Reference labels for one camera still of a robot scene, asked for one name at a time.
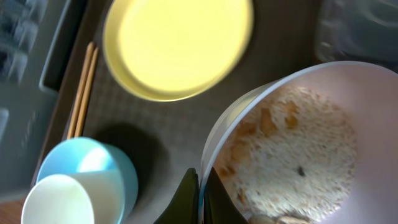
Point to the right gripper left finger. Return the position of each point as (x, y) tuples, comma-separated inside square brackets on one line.
[(183, 207)]

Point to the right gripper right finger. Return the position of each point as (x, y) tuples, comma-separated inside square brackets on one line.
[(218, 207)]

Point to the rice food scraps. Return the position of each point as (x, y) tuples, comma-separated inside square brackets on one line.
[(293, 155)]

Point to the white cup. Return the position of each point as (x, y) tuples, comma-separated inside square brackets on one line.
[(81, 198)]

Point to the pink bowl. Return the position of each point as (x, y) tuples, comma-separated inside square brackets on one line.
[(367, 93)]

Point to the light blue bowl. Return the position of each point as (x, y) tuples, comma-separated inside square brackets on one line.
[(84, 155)]

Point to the wooden chopstick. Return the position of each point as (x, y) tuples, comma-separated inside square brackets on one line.
[(80, 90), (86, 95)]

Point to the grey dishwasher rack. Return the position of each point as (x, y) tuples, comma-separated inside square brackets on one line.
[(36, 42)]

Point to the brown serving tray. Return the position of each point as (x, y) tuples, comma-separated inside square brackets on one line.
[(164, 139)]

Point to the yellow plate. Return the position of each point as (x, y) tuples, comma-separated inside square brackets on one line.
[(169, 50)]

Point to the clear plastic bin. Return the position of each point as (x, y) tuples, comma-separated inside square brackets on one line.
[(359, 30)]

